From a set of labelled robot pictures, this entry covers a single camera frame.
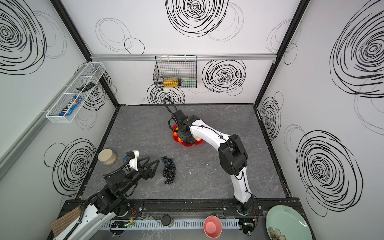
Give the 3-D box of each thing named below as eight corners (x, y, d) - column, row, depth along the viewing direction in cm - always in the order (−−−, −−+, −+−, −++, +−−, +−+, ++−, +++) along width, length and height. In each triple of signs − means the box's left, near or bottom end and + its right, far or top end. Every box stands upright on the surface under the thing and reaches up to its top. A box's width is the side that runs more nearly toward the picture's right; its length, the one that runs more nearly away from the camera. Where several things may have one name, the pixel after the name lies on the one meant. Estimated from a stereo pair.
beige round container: (101, 165, 90) (95, 160, 84) (106, 154, 95) (100, 148, 89) (114, 165, 90) (109, 160, 84) (118, 154, 95) (113, 148, 89)
